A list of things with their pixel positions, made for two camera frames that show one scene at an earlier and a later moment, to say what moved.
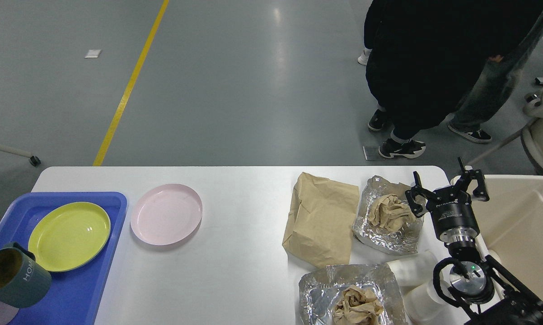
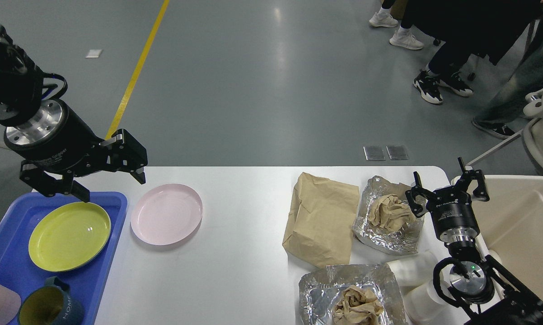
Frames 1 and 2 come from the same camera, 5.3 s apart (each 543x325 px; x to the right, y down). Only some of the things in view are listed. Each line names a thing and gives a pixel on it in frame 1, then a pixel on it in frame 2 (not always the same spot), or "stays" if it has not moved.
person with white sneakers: (363, 59) -> (404, 37)
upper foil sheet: (403, 242) stays
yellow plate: (69, 234) stays
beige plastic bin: (519, 226) stays
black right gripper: (451, 207) stays
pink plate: (166, 214) stays
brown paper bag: (320, 226) stays
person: (496, 81) -> (529, 75)
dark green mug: (21, 282) -> (51, 304)
